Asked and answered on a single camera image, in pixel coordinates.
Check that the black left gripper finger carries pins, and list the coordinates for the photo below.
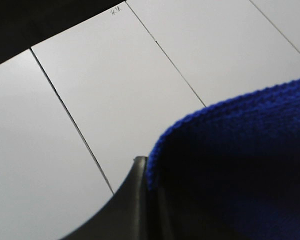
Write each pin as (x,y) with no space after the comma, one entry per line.
(133,212)

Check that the blue microfibre towel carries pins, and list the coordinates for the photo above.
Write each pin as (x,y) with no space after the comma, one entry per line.
(231,171)

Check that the black table cloth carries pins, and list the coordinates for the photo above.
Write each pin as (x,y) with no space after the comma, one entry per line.
(25,23)

